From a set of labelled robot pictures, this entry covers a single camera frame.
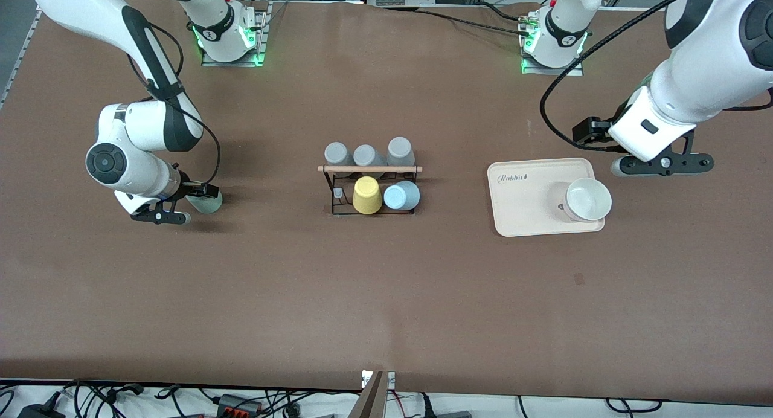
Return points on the wooden plank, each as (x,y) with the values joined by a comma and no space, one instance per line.
(369,403)

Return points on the light blue cup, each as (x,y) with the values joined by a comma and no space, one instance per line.
(401,196)

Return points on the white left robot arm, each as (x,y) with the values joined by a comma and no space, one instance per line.
(712,55)

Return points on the yellow cup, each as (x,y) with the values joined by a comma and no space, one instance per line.
(368,196)

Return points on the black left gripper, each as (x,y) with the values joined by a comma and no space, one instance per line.
(601,136)

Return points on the cream plastic tray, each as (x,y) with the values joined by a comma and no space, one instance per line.
(525,194)

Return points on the black and red device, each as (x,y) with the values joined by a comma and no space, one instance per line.
(238,406)

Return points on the pale green cup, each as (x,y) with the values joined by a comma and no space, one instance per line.
(208,206)

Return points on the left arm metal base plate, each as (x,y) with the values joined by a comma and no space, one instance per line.
(570,70)

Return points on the black power adapter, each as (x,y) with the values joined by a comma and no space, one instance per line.
(42,413)

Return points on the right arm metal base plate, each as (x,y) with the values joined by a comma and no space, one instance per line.
(261,31)

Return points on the white bowl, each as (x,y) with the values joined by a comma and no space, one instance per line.
(589,199)

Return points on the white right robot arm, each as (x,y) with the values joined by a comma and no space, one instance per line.
(151,125)

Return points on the small white tag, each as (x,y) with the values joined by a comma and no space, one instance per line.
(391,380)

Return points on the grey cup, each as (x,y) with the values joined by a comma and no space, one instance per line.
(400,149)
(337,153)
(366,155)

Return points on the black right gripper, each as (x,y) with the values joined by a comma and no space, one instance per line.
(189,189)

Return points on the brown table cover sheet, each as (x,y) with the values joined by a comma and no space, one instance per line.
(386,297)

